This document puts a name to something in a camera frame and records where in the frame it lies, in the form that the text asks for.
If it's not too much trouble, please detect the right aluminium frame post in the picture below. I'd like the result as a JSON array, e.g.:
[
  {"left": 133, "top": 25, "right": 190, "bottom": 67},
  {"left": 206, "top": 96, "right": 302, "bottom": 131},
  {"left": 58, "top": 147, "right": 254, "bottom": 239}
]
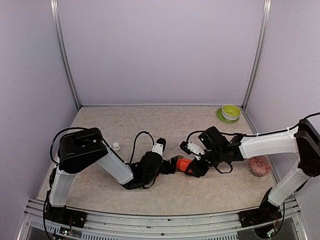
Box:
[{"left": 241, "top": 0, "right": 272, "bottom": 111}]

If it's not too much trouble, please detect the orange pill bottle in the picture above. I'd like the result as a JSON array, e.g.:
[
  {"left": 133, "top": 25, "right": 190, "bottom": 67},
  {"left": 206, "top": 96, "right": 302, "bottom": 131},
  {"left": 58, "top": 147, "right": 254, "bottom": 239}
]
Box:
[{"left": 176, "top": 158, "right": 192, "bottom": 172}]

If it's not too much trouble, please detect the green pill organizer box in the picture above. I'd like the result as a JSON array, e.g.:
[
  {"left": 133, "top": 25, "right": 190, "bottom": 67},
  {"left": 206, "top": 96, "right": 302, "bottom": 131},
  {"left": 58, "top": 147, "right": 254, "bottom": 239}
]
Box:
[{"left": 172, "top": 155, "right": 183, "bottom": 172}]

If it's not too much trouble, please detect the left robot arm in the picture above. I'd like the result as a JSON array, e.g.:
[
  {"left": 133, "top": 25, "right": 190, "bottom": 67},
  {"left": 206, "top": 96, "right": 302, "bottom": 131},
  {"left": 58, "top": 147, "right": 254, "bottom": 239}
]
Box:
[{"left": 46, "top": 127, "right": 177, "bottom": 223}]

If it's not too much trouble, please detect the aluminium frame post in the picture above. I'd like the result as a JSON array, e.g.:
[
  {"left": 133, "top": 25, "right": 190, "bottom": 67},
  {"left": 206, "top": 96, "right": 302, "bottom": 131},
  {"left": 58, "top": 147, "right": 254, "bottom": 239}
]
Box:
[
  {"left": 50, "top": 0, "right": 82, "bottom": 111},
  {"left": 241, "top": 0, "right": 272, "bottom": 111}
]

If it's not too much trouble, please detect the front aluminium rail base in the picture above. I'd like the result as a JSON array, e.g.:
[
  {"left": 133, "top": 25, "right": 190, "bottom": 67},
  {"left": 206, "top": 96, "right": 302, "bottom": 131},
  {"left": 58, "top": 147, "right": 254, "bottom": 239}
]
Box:
[{"left": 15, "top": 198, "right": 309, "bottom": 240}]

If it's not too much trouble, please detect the white bowl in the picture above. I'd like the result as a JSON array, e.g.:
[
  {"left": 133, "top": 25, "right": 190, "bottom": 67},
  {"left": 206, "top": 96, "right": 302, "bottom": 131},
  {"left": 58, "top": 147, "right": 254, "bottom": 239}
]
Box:
[{"left": 221, "top": 110, "right": 241, "bottom": 122}]

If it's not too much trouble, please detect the green plate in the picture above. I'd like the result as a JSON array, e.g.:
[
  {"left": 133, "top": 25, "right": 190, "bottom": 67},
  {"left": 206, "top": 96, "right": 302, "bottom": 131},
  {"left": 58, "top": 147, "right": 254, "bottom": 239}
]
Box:
[{"left": 216, "top": 107, "right": 240, "bottom": 124}]

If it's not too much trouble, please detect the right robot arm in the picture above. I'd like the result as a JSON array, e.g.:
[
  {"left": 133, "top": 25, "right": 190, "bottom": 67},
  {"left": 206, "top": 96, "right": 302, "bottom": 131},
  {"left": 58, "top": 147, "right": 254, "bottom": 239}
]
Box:
[{"left": 180, "top": 117, "right": 320, "bottom": 222}]

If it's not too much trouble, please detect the small white pill bottle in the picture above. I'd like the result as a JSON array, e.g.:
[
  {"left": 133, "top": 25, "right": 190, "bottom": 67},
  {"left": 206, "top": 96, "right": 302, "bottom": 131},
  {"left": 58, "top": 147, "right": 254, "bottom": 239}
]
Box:
[{"left": 112, "top": 142, "right": 121, "bottom": 153}]

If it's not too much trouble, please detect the lime green bowl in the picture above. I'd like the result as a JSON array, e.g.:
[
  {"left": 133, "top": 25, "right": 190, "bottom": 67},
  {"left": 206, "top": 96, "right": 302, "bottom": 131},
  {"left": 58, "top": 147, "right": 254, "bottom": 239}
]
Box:
[{"left": 221, "top": 104, "right": 241, "bottom": 117}]

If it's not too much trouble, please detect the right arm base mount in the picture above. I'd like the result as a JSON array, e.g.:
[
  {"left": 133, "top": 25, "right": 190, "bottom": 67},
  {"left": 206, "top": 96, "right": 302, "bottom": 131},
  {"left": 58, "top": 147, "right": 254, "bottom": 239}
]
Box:
[{"left": 238, "top": 194, "right": 283, "bottom": 228}]

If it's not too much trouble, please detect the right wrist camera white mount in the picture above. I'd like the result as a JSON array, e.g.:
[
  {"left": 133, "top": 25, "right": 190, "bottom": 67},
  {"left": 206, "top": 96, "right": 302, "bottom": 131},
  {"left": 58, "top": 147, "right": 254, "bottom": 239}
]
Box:
[{"left": 179, "top": 141, "right": 205, "bottom": 160}]

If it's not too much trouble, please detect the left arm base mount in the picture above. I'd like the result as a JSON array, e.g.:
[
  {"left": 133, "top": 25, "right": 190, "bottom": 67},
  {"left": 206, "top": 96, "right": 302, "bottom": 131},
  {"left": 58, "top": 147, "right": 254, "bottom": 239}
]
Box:
[{"left": 44, "top": 202, "right": 87, "bottom": 229}]

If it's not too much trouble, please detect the left aluminium frame post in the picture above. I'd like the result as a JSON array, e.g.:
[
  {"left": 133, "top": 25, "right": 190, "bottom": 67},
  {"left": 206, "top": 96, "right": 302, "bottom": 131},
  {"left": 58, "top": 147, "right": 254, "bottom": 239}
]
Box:
[{"left": 50, "top": 0, "right": 82, "bottom": 111}]

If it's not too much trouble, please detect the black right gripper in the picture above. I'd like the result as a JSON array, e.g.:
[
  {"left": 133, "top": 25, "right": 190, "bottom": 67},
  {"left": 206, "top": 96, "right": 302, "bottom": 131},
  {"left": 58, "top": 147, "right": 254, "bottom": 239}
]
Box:
[{"left": 185, "top": 146, "right": 224, "bottom": 178}]

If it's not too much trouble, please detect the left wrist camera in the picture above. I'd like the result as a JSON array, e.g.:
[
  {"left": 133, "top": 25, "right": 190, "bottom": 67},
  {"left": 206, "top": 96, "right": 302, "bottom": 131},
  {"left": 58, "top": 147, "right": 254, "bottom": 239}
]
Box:
[{"left": 151, "top": 137, "right": 167, "bottom": 157}]

